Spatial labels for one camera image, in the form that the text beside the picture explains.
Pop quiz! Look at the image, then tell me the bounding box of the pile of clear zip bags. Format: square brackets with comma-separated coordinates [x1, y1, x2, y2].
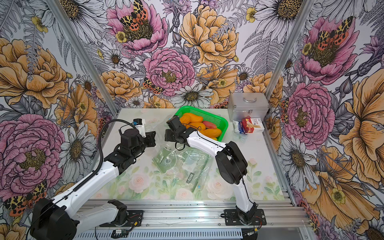
[152, 147, 214, 193]

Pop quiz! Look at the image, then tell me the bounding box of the blue white small packet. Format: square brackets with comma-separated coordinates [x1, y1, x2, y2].
[233, 121, 246, 135]

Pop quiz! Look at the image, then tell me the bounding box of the red white snack box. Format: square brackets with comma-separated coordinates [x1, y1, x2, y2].
[242, 116, 265, 134]

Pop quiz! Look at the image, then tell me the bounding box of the silver metal case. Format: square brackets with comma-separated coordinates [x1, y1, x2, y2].
[228, 93, 269, 121]

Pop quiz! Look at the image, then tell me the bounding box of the orange mango basket front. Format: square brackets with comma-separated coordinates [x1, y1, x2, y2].
[201, 129, 222, 139]

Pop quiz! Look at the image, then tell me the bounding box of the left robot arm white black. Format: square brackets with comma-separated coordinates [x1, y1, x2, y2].
[30, 129, 156, 240]

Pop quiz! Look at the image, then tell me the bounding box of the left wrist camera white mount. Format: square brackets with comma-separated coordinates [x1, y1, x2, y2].
[133, 119, 146, 138]

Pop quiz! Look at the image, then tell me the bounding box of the aluminium front rail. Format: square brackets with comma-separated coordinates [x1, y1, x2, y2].
[121, 199, 310, 230]

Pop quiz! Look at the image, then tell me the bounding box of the green plastic basket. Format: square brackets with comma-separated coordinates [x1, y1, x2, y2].
[175, 106, 229, 141]

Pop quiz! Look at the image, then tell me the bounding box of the red mango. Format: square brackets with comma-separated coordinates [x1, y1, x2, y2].
[202, 121, 217, 129]

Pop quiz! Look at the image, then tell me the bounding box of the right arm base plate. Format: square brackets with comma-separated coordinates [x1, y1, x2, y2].
[220, 209, 267, 227]

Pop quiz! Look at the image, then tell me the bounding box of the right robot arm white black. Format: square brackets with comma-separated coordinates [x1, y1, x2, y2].
[165, 116, 258, 225]

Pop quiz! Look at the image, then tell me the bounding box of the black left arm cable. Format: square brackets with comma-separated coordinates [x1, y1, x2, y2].
[73, 119, 139, 193]

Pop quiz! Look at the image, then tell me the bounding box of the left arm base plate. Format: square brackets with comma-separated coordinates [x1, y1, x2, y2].
[100, 210, 144, 228]

